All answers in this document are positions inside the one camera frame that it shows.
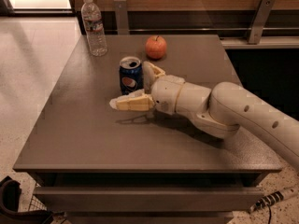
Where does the right metal wall bracket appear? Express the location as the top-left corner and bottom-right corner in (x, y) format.
(247, 0), (276, 45)

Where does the grey cabinet with drawers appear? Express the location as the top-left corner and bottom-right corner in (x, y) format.
(14, 35), (281, 224)

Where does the metal wall bracket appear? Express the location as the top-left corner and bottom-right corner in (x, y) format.
(247, 0), (276, 45)
(114, 0), (130, 35)

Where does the clear plastic water bottle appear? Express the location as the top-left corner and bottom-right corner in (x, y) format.
(81, 0), (107, 56)

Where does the left metal wall bracket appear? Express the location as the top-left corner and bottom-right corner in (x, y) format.
(114, 0), (130, 35)

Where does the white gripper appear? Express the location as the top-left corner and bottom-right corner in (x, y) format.
(109, 61), (185, 115)

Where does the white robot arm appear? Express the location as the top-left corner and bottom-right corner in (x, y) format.
(110, 62), (299, 169)

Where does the blue pepsi can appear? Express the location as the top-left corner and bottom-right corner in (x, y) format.
(119, 56), (143, 95)

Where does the wire mesh basket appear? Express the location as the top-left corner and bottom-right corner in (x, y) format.
(28, 193), (47, 211)

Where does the red apple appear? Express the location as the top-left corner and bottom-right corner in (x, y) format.
(145, 35), (167, 60)

